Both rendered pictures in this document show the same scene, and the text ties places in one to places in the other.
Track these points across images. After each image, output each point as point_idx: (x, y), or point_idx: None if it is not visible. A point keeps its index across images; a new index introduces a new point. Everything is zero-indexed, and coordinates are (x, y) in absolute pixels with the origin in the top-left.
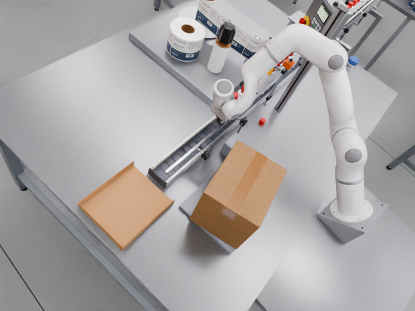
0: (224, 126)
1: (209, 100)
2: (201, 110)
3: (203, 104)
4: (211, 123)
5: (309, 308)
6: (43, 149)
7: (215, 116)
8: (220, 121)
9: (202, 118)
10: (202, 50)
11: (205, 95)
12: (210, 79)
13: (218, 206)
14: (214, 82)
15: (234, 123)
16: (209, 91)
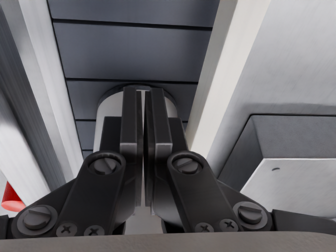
0: (94, 85)
1: (298, 142)
2: (309, 65)
3: (310, 100)
4: (200, 28)
5: None
6: None
7: (205, 162)
8: (110, 129)
9: (284, 20)
10: None
11: (335, 154)
12: (330, 204)
13: None
14: (306, 206)
15: (68, 137)
16: (317, 177)
